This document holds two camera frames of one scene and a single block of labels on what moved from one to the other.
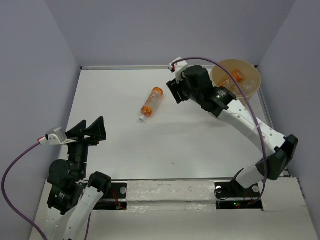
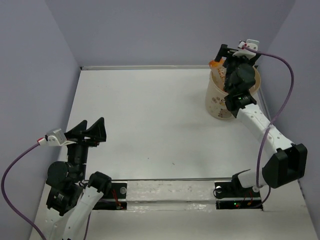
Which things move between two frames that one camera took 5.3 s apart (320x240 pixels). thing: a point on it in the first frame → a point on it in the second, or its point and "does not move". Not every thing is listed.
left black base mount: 116,201 does not move
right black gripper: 176,89 → 223,52
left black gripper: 97,129 does not move
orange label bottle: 147,108 → 218,72
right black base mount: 231,195 does not move
